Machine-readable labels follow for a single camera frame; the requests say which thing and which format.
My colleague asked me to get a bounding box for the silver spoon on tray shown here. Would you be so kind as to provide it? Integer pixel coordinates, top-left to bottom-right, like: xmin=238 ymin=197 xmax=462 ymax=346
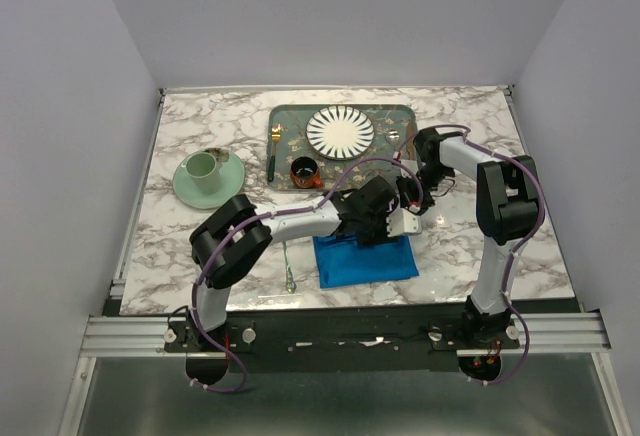
xmin=386 ymin=129 xmax=400 ymax=146

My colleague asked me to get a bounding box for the green floral serving tray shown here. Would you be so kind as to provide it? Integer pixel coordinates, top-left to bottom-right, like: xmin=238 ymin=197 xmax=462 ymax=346
xmin=267 ymin=103 xmax=416 ymax=191

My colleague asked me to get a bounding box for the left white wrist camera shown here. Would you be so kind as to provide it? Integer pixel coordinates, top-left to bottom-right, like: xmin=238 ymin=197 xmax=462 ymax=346
xmin=386 ymin=208 xmax=422 ymax=238

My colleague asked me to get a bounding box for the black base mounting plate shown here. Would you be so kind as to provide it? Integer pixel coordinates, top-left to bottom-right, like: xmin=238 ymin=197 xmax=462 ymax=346
xmin=164 ymin=303 xmax=523 ymax=377

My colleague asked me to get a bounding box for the blue cloth napkin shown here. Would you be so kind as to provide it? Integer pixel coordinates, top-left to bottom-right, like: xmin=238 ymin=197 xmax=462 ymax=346
xmin=312 ymin=236 xmax=419 ymax=289

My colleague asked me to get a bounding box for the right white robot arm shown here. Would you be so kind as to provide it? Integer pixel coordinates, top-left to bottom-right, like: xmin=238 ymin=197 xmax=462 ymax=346
xmin=394 ymin=125 xmax=545 ymax=348

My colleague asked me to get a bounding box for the gold fork green handle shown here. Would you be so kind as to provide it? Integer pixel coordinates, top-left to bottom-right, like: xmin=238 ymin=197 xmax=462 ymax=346
xmin=267 ymin=124 xmax=283 ymax=182

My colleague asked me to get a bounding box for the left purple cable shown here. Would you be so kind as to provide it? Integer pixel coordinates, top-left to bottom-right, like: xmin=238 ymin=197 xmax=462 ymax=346
xmin=191 ymin=156 xmax=424 ymax=394

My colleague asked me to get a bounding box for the green saucer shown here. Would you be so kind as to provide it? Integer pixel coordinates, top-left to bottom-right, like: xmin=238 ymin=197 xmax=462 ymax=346
xmin=172 ymin=147 xmax=245 ymax=210

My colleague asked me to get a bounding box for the orange black mug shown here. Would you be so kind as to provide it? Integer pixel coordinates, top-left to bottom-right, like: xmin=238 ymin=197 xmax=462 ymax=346
xmin=290 ymin=156 xmax=324 ymax=189

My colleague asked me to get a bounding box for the iridescent gold spoon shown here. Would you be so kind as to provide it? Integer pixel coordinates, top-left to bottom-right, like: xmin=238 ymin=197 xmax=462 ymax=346
xmin=282 ymin=242 xmax=296 ymax=294

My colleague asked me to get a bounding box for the green cup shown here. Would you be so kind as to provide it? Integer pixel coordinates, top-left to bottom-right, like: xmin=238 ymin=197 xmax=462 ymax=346
xmin=185 ymin=152 xmax=220 ymax=194

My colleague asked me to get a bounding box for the white blue striped plate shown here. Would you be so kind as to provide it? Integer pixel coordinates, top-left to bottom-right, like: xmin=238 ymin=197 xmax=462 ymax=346
xmin=305 ymin=105 xmax=375 ymax=161

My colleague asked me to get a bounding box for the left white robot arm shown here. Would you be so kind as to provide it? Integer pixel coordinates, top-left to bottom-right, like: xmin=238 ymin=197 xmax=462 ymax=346
xmin=187 ymin=176 xmax=399 ymax=351

